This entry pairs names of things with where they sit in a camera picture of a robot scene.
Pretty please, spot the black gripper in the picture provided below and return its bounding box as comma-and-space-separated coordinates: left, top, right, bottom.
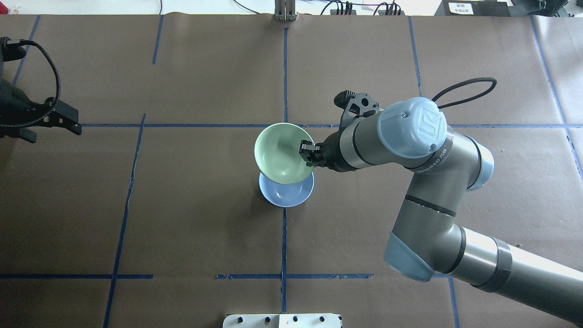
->
298, 140, 331, 169

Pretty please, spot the green bowl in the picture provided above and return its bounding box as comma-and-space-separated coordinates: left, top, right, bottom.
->
254, 123, 314, 185

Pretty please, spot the blue bowl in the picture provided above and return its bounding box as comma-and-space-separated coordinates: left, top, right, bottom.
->
258, 174, 315, 208

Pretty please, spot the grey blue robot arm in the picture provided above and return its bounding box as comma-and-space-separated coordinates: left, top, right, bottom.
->
294, 97, 583, 327

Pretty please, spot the aluminium frame post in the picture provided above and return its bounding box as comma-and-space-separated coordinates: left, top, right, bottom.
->
273, 0, 297, 21

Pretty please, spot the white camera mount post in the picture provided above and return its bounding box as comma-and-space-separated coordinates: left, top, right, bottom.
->
222, 313, 343, 328

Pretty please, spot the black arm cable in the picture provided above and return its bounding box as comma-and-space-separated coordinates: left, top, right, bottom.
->
431, 77, 498, 110

